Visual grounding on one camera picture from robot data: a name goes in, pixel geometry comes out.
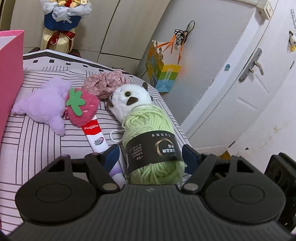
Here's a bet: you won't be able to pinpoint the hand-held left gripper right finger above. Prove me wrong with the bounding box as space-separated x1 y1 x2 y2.
181 144 255 194

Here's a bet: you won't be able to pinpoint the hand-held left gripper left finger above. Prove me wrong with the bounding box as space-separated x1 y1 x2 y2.
46 144 121 194

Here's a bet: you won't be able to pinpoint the green yarn ball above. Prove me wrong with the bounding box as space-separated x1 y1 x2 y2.
121 103 186 186

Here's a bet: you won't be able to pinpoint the pink floral scrunchie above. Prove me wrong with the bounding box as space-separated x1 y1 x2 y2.
81 69 126 100

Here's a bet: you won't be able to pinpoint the purple plush toy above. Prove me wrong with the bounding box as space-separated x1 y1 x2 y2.
11 77 72 137

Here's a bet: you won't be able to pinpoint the pink cardboard box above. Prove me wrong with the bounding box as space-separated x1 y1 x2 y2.
0 30 25 144

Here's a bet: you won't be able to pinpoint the toothpaste tube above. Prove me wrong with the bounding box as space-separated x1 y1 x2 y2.
82 116 126 186

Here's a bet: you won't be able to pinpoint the pink strawberry pouch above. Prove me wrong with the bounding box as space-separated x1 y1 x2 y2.
63 88 100 127

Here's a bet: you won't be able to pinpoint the white plush toy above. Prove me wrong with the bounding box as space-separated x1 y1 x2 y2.
109 82 153 124

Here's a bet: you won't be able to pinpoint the striped bed sheet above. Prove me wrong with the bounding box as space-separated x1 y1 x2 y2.
0 49 192 232

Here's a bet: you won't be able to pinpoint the white door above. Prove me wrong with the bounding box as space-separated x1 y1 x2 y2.
180 0 296 163

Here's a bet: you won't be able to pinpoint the colourful paper bag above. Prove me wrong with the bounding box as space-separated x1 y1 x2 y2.
145 40 182 93

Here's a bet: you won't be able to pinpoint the beige wardrobe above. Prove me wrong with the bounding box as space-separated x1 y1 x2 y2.
9 0 171 70

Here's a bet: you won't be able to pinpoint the small plush magnet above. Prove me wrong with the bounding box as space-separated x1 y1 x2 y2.
288 30 296 52

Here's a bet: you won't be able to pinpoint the flower bouquet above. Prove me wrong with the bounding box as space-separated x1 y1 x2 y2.
38 0 93 54

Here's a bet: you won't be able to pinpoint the white hair tie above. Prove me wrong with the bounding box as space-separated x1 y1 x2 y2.
110 128 125 143

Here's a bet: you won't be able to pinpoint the metal door handle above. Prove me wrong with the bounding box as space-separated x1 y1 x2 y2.
239 48 264 82

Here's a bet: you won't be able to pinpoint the black cords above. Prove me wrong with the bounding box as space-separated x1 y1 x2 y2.
174 20 196 45

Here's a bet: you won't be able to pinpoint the light switch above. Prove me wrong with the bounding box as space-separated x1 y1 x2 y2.
257 0 274 20

